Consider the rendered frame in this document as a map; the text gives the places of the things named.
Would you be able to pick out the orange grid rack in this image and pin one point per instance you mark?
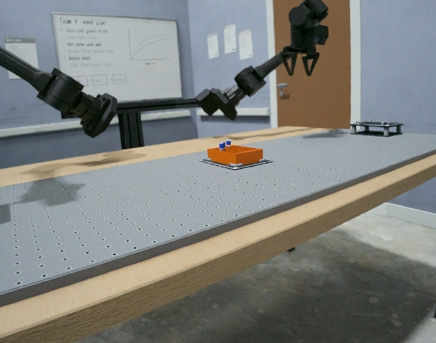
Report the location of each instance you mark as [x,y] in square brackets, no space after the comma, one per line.
[236,155]

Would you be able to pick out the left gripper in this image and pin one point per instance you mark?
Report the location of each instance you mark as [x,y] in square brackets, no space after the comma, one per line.
[291,52]

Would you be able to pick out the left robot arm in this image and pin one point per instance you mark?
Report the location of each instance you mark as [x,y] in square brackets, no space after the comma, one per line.
[251,80]

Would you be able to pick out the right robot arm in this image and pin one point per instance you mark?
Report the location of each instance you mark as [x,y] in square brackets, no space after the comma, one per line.
[86,107]

